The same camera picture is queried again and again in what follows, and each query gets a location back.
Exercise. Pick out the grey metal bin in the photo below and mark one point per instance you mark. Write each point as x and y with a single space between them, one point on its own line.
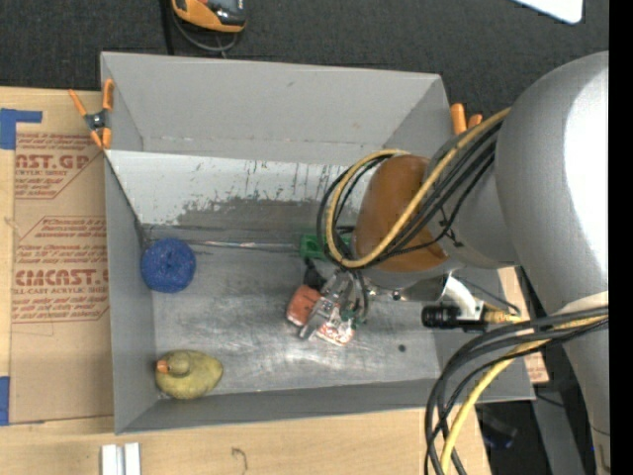
257 324

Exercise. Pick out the yellow-green toy duck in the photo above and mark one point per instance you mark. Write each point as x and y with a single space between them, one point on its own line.
190 376

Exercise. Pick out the brown cardboard board red print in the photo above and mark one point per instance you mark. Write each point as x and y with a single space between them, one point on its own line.
59 344

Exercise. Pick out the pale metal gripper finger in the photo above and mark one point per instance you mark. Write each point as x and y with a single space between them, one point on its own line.
311 327

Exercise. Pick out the green plastic block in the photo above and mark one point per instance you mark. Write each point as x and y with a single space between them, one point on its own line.
309 246

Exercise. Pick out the blue ball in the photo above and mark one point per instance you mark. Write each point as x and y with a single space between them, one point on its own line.
168 265

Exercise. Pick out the orange and white can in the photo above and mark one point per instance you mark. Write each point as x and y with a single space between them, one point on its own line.
301 305

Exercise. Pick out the black cylinder on white bracket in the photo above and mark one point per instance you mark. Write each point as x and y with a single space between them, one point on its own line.
440 315

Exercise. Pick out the red and white packet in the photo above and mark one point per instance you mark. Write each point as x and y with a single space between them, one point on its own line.
338 334

